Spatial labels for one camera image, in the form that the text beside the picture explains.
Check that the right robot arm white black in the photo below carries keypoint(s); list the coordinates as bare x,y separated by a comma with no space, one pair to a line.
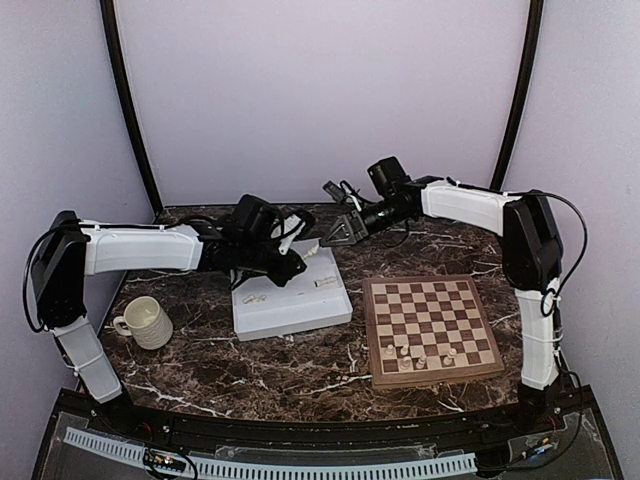
530,242

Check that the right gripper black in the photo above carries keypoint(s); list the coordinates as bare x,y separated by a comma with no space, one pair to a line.
341,221

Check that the black front rail base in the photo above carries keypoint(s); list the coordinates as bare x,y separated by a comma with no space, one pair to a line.
568,440

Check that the wooden chess board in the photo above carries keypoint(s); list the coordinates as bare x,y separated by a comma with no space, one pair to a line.
432,315

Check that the black left frame post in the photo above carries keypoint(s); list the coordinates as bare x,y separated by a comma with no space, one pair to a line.
121,81

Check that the cream ribbed ceramic mug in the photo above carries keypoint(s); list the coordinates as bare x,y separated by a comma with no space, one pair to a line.
146,322

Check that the black right frame post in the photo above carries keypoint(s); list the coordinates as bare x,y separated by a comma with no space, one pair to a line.
523,79

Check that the white chess pieces pile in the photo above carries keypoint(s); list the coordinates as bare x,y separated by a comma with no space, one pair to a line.
254,298

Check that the white slotted cable duct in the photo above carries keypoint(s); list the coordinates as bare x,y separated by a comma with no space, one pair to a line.
246,463

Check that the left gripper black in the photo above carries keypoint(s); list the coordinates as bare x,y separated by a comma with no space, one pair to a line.
282,275

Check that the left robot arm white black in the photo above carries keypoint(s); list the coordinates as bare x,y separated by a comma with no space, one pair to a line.
73,250

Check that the black frame post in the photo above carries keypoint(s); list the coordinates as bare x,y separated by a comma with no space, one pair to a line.
121,81
523,79

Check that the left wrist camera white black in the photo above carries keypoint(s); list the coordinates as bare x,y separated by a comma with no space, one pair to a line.
287,229

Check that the white plastic divided tray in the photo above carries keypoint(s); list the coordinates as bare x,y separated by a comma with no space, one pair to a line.
297,307

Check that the white chess piece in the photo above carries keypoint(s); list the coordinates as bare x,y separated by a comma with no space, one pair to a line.
422,361
311,252
450,357

